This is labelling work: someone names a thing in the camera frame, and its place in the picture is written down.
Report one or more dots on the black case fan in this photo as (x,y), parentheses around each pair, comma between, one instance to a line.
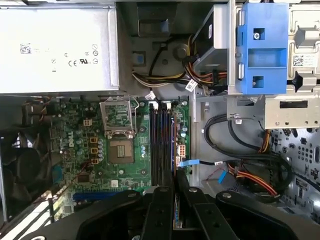
(25,162)

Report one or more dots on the grey metal drive cage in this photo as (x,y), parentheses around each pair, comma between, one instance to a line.
(275,117)

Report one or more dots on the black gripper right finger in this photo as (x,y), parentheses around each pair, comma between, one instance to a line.
(200,215)

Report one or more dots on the metal socket cover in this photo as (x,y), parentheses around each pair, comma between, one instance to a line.
(102,117)

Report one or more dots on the blue expansion slot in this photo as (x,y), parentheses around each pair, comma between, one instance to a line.
(100,195)

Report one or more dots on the black PC case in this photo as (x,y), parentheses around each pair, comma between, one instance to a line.
(225,135)

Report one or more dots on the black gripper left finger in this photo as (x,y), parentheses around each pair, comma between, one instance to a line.
(160,212)

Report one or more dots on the green motherboard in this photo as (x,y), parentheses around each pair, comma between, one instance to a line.
(142,140)

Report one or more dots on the grey power supply unit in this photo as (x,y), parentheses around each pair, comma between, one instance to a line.
(62,37)

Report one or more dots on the CPU socket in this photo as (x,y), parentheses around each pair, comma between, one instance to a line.
(121,151)

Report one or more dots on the blue plastic drive bracket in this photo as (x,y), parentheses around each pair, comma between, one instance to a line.
(262,67)

